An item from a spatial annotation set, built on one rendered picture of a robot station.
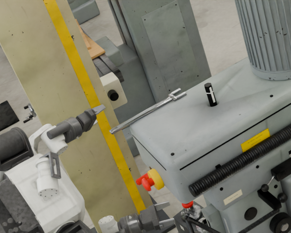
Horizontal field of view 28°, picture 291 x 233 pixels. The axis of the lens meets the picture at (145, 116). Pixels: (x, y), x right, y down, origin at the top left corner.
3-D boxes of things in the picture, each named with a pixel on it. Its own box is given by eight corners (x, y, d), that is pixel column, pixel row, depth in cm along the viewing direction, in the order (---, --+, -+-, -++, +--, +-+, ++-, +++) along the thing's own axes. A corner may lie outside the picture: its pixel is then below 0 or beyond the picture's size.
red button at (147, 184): (148, 195, 159) (144, 185, 157) (142, 187, 163) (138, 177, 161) (159, 189, 160) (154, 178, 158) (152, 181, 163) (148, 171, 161)
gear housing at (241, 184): (221, 215, 160) (212, 190, 155) (179, 173, 180) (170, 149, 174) (316, 156, 167) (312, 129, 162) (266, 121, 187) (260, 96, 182)
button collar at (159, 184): (160, 194, 160) (154, 178, 157) (151, 183, 165) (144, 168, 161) (166, 190, 160) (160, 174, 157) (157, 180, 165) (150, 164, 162)
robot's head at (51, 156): (33, 184, 181) (49, 175, 178) (30, 160, 185) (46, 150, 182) (48, 188, 186) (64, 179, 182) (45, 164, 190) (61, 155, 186)
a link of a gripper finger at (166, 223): (175, 222, 230) (160, 227, 230) (173, 217, 228) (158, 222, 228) (176, 225, 228) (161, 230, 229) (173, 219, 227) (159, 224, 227)
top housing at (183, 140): (184, 210, 152) (166, 164, 143) (141, 163, 173) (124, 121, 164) (325, 123, 162) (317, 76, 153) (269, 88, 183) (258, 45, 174)
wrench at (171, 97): (113, 136, 160) (112, 134, 160) (108, 130, 164) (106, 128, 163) (186, 95, 166) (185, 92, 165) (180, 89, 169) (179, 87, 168)
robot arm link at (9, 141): (-8, 177, 201) (1, 157, 191) (-23, 157, 203) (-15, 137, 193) (19, 163, 209) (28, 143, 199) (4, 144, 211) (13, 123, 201)
